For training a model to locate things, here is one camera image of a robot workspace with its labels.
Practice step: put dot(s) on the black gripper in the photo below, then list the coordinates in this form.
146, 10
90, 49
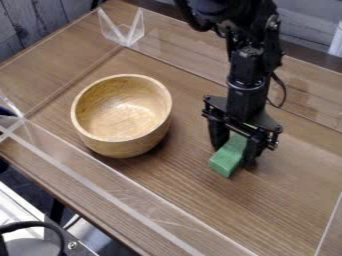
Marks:
240, 113

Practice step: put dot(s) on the green rectangular block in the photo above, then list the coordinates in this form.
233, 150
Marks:
227, 158

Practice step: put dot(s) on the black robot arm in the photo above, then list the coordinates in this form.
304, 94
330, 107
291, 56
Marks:
248, 24

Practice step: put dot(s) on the brown wooden bowl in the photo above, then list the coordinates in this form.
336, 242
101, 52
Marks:
121, 115

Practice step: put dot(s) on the clear acrylic front barrier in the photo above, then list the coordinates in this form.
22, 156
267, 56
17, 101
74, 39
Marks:
130, 213

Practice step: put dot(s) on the clear acrylic corner bracket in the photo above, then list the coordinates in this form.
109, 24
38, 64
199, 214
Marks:
121, 34

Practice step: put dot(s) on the grey metal bracket with screw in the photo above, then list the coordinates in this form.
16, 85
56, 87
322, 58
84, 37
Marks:
73, 246

